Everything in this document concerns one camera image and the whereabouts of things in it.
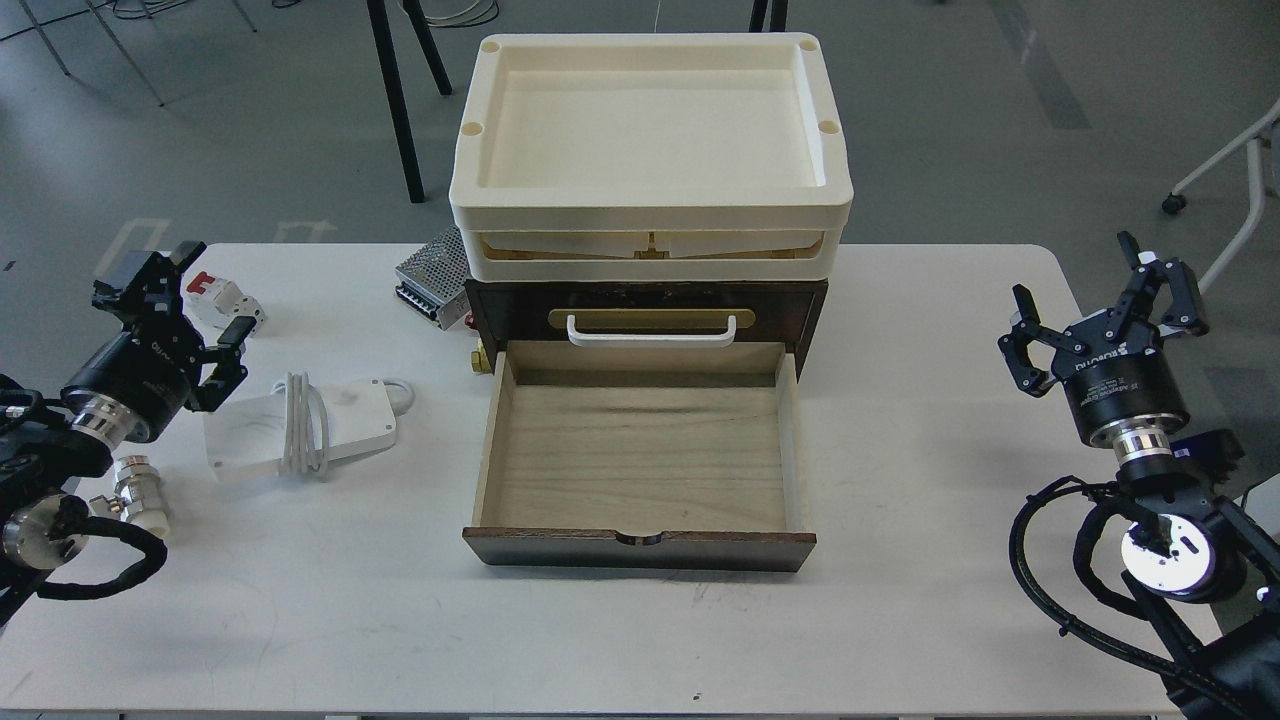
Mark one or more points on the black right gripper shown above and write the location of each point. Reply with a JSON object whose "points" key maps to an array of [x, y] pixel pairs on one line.
{"points": [[1112, 365]]}

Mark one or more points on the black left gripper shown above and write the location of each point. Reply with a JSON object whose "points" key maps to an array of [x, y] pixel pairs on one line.
{"points": [[157, 364]]}

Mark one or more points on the white charger with cable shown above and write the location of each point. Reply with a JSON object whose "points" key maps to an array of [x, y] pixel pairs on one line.
{"points": [[299, 429]]}

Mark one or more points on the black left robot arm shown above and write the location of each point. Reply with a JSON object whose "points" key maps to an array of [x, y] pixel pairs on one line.
{"points": [[45, 524]]}

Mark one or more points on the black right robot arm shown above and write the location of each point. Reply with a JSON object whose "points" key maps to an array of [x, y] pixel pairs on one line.
{"points": [[1161, 544]]}

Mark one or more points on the white red circuit breaker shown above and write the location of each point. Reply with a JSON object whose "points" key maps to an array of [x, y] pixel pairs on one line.
{"points": [[216, 301]]}

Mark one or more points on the metal valve white fitting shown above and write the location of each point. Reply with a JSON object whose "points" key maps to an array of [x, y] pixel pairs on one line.
{"points": [[138, 497]]}

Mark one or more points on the metal mesh power supply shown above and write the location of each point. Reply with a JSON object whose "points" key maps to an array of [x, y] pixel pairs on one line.
{"points": [[432, 281]]}

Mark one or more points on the black table leg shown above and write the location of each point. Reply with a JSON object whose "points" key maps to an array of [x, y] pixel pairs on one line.
{"points": [[392, 82]]}

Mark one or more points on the brass fitting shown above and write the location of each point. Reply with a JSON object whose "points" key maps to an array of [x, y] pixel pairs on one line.
{"points": [[480, 360]]}

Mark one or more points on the cream plastic stacked tray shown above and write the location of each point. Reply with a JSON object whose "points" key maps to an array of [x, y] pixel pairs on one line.
{"points": [[648, 158]]}

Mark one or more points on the open wooden drawer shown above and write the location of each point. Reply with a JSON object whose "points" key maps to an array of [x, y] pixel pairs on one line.
{"points": [[660, 458]]}

